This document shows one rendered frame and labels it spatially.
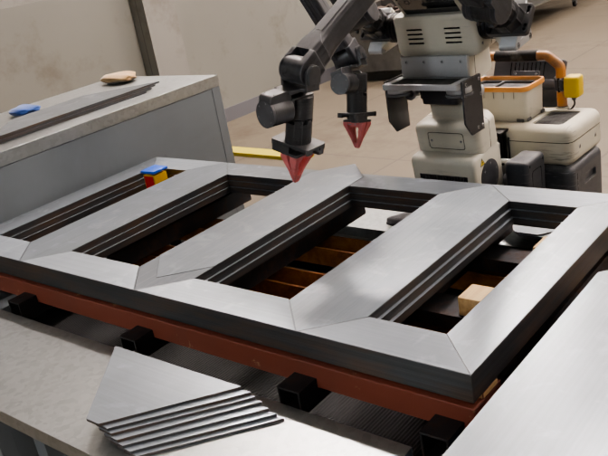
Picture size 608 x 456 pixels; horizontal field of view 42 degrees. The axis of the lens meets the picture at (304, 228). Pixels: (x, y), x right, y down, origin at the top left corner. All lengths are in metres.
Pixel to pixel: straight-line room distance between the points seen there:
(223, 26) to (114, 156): 4.37
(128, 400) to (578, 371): 0.76
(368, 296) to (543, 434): 0.48
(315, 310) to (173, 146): 1.46
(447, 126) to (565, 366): 1.26
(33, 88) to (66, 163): 3.32
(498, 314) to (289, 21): 6.32
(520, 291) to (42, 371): 0.97
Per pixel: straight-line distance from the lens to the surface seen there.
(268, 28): 7.29
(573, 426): 1.12
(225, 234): 1.86
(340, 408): 1.71
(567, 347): 1.28
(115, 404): 1.45
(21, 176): 2.45
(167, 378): 1.48
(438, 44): 2.31
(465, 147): 2.36
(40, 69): 5.86
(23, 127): 2.58
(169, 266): 1.75
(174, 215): 2.18
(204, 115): 2.88
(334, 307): 1.43
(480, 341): 1.27
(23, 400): 1.65
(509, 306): 1.37
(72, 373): 1.69
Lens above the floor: 1.52
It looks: 21 degrees down
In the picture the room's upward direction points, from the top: 10 degrees counter-clockwise
